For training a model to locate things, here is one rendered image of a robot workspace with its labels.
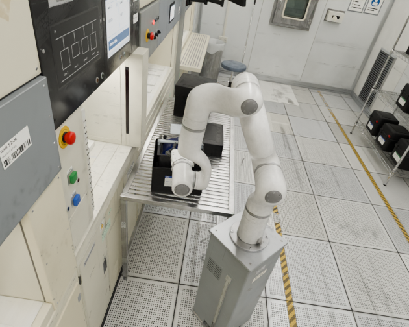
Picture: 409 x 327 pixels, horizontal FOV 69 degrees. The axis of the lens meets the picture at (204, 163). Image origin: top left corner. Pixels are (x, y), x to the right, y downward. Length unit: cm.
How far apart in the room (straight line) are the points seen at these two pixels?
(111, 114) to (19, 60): 101
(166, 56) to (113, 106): 146
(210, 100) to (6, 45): 58
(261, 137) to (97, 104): 96
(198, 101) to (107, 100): 76
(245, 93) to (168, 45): 212
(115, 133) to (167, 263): 102
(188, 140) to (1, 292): 79
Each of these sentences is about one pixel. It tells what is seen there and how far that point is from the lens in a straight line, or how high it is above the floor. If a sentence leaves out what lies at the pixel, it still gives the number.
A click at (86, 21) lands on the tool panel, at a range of 103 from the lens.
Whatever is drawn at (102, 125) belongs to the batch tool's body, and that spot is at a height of 98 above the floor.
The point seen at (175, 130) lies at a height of 108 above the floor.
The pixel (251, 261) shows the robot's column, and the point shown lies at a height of 76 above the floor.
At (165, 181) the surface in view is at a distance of 157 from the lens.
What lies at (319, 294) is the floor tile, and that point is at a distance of 244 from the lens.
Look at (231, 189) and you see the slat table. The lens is 173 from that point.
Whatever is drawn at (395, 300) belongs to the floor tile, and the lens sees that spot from 275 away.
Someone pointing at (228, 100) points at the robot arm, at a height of 147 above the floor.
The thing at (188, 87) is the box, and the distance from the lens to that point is 225.
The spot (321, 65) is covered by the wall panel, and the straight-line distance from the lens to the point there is 600.
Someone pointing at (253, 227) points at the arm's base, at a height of 89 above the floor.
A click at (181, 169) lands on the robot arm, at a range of 124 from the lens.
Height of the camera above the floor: 185
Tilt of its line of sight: 36 degrees down
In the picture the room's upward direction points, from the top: 10 degrees clockwise
